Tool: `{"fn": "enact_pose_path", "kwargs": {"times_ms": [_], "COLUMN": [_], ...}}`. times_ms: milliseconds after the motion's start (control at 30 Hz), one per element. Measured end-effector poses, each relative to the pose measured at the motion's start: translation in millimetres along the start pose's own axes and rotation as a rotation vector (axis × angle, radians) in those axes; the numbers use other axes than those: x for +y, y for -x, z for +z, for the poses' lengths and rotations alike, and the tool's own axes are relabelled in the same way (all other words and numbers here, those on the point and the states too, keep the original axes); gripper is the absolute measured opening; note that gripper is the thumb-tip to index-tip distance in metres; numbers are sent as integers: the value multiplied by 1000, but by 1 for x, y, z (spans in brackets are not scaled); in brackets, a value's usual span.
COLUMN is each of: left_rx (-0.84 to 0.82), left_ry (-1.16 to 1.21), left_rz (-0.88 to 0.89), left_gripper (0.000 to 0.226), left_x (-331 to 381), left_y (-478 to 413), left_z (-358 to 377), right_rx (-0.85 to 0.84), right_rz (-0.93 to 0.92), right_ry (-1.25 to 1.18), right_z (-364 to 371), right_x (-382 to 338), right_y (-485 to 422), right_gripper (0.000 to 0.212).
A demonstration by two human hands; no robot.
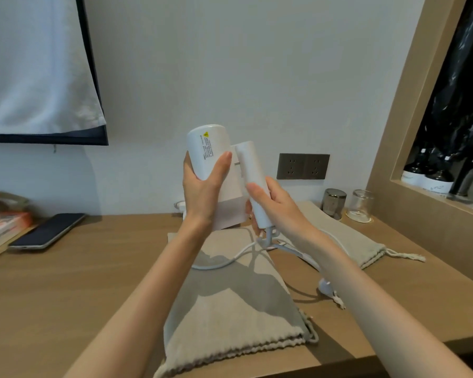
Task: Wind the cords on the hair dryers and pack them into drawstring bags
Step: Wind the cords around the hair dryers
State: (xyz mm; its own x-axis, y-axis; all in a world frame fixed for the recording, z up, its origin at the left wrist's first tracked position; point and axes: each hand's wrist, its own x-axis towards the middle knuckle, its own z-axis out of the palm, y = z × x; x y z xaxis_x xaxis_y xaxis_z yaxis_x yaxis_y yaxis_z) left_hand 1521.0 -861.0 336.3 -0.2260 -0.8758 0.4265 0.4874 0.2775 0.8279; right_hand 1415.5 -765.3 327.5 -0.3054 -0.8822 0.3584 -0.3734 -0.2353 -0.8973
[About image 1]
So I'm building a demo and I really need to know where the wooden niche frame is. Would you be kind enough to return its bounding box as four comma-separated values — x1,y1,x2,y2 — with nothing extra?
365,0,473,290

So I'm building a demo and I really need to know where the black smartphone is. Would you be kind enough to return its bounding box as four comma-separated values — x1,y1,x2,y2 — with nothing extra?
7,213,87,251

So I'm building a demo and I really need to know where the white cloth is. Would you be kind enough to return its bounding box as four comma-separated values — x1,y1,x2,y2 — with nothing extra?
0,0,107,135

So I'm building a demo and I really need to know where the black plastic bag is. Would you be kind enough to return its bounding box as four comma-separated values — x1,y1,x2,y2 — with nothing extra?
414,0,473,170

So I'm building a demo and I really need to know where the person's left hand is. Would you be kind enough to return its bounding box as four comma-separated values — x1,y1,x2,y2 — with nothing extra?
182,150,234,235

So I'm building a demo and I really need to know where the dark grey wall socket panel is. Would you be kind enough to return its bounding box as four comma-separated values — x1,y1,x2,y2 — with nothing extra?
276,153,331,181

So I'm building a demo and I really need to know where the clear glass cup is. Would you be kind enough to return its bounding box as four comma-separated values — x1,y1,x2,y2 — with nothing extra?
346,189,376,224

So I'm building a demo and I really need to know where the black television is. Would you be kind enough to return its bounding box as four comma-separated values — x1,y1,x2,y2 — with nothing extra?
0,0,109,146

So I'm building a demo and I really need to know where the round beige dish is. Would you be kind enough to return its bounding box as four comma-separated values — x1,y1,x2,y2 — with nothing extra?
0,191,30,213

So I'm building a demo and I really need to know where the beige drawstring bag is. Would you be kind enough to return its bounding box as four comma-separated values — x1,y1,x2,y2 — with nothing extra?
153,228,320,378
287,200,426,270

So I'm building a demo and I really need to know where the round gold-rimmed coaster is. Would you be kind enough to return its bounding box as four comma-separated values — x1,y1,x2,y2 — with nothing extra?
345,212,373,225

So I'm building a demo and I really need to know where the grey smoked glass cup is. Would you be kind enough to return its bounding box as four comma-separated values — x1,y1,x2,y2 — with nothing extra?
321,188,347,221

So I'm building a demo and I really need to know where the person's right hand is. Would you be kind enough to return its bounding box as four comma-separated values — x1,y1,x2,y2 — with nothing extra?
245,176,318,253

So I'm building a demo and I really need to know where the dark faucet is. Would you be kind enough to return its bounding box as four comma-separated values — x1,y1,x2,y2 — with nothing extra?
449,152,473,201

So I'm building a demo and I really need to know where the person's left forearm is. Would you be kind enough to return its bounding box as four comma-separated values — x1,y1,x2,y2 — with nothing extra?
63,226,218,378

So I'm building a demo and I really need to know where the person's right forearm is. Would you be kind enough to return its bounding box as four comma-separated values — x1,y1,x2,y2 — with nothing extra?
299,232,473,378

